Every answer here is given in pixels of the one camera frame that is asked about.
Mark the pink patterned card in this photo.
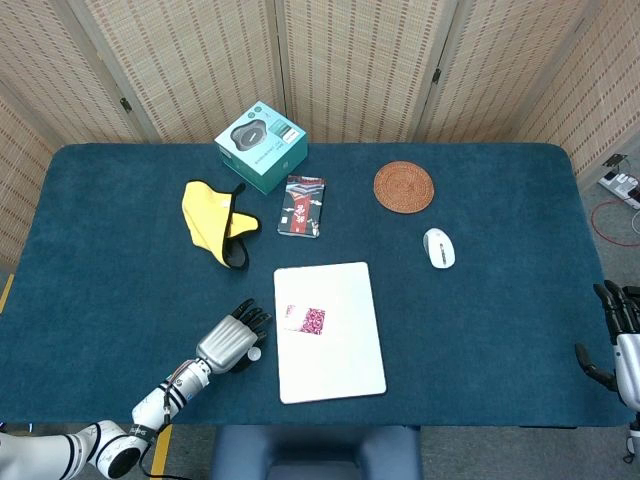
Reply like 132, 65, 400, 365
283, 304, 327, 335

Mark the dark blue table cloth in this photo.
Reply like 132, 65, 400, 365
0, 143, 634, 429

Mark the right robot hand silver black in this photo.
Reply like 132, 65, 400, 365
574, 280, 640, 409

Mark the blue padded robot base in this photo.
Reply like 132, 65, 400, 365
209, 424, 424, 480

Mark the white computer mouse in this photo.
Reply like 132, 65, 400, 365
422, 227, 456, 270

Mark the round brown rattan coaster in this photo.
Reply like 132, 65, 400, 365
373, 160, 436, 215

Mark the white closed laptop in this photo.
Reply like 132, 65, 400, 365
272, 260, 388, 405

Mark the woven bamboo folding screen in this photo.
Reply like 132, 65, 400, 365
0, 0, 640, 271

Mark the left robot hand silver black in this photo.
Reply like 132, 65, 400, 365
195, 298, 274, 376

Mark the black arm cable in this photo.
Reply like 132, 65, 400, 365
137, 394, 174, 480

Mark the teal product box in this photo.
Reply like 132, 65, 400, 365
213, 100, 309, 196

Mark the dark printed packet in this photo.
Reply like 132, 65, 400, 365
276, 174, 327, 240

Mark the yellow cloth with black strap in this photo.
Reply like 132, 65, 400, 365
180, 180, 263, 271

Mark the white power strip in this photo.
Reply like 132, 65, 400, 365
597, 169, 640, 210

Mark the red cable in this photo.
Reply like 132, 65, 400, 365
590, 199, 640, 247

